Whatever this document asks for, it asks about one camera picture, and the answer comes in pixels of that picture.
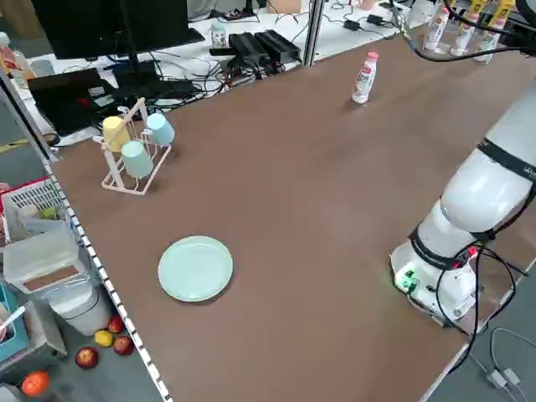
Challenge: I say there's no small printed clear bottle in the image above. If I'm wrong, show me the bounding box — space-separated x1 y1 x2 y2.
210 23 229 49

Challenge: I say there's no light blue cup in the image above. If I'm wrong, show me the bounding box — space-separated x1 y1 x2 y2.
145 112 176 147

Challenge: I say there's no black laptop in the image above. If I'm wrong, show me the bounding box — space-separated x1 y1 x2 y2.
27 69 126 137

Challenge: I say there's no orange fruit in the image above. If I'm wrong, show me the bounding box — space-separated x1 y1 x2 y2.
20 370 52 398

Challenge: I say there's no white drink bottle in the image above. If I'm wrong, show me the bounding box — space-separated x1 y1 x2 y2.
350 57 380 106

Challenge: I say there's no light green plate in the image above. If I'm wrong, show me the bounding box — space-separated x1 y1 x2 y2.
157 235 235 302

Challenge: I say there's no clear acrylic bottle shelf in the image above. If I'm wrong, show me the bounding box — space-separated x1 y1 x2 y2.
408 0 506 66

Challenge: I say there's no light green cup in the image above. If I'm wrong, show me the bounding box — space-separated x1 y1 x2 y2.
121 140 155 179

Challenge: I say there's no blue plastic box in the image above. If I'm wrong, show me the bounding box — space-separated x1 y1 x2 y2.
0 282 30 363

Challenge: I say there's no yellow cup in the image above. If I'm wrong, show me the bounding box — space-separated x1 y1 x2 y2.
102 116 131 152

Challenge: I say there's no black power supply brick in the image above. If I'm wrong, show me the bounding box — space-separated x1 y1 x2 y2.
254 28 302 62
228 32 269 64

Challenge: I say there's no white plastic basket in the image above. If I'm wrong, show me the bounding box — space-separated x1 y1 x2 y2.
0 178 70 244

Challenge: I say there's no black computer monitor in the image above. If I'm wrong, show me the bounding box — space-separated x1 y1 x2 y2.
31 0 206 91

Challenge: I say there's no aluminium frame post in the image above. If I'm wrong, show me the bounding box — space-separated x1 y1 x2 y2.
303 0 326 67

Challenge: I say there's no white bottle with pink cap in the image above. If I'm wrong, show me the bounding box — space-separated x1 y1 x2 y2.
474 18 507 64
450 12 481 58
421 6 450 54

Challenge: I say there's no white bucket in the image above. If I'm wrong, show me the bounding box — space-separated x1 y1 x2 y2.
48 284 112 338

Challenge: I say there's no white lidded storage box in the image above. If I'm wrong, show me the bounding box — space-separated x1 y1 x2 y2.
2 228 83 294

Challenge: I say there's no black base cable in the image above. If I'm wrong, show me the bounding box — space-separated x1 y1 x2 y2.
435 245 529 357

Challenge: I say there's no orange juice bottle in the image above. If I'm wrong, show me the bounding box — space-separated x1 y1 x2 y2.
0 32 37 87

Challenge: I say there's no white wire cup rack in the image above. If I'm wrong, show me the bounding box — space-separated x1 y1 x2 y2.
100 96 173 197

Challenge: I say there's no grey cup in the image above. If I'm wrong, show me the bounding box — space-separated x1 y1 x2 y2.
31 59 54 79

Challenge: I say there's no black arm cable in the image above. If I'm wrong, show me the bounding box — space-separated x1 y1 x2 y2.
391 0 536 64

